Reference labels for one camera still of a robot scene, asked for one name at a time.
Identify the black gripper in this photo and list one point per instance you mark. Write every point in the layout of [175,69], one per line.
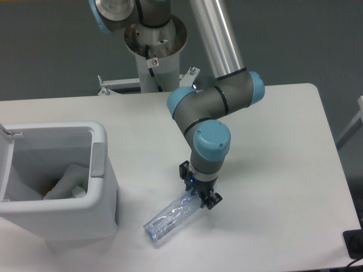
[205,189]

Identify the clear plastic bottle blue cap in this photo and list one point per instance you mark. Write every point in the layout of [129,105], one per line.
[175,217]

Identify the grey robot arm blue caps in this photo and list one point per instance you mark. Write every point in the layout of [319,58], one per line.
[197,113]

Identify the white trash can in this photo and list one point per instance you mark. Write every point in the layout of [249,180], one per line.
[32,154]

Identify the colourful snack wrapper in bin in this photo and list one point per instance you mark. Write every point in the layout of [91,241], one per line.
[50,186]

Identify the black device at table corner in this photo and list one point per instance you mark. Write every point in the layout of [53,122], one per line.
[353,242]

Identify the white metal base bracket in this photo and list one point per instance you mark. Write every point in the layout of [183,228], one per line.
[194,77]

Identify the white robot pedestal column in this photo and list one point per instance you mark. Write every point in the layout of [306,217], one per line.
[157,53]

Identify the white frame at right edge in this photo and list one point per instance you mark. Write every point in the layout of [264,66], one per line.
[351,128]

